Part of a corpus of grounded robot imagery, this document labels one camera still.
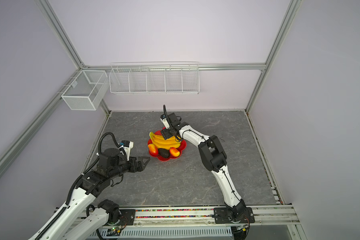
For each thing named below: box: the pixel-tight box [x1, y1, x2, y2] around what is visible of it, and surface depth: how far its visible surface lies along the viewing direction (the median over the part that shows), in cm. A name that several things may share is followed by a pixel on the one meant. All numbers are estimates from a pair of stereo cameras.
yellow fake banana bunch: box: [149, 131, 181, 150], surface depth 98 cm
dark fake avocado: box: [158, 148, 170, 158], surface depth 94 cm
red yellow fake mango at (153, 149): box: [148, 143, 159, 156], surface depth 93 cm
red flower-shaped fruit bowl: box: [147, 130, 187, 162], surface depth 96 cm
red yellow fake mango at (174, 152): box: [169, 147, 180, 157], surface depth 93 cm
